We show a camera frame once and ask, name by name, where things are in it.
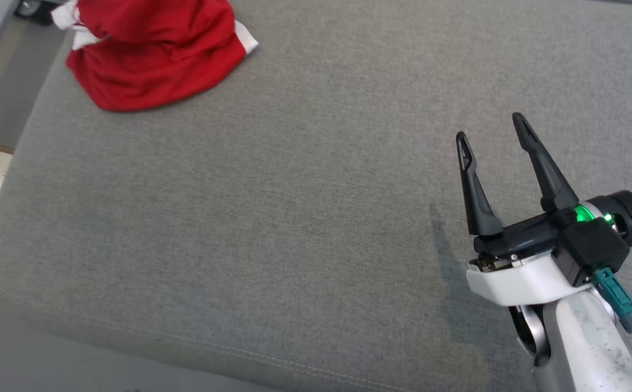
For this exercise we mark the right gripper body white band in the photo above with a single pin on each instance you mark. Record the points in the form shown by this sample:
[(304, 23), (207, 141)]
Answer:
[(517, 283)]

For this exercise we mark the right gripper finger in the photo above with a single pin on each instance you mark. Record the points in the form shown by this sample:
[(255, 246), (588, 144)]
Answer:
[(547, 174), (476, 201)]

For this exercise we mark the grey fabric sofa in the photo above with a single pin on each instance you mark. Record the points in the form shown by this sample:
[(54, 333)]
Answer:
[(294, 190)]

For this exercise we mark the black caster wheel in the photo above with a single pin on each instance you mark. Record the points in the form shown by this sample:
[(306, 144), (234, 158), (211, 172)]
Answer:
[(35, 8)]

